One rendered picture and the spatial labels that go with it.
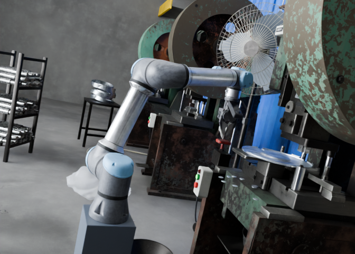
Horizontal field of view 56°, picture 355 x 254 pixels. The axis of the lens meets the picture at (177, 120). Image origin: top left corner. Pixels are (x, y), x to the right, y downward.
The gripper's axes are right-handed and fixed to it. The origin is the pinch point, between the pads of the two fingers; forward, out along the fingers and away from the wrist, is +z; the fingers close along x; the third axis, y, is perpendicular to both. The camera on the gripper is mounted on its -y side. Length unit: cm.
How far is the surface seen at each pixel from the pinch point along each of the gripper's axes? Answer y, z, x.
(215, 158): -1.8, 11.2, 3.0
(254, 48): 40, -52, -23
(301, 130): -39.5, -14.2, -14.5
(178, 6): 502, -160, -64
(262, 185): -37.1, 11.0, -5.0
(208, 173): -12.7, 16.5, 9.2
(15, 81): 152, 7, 130
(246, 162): -13.7, 8.2, -8.0
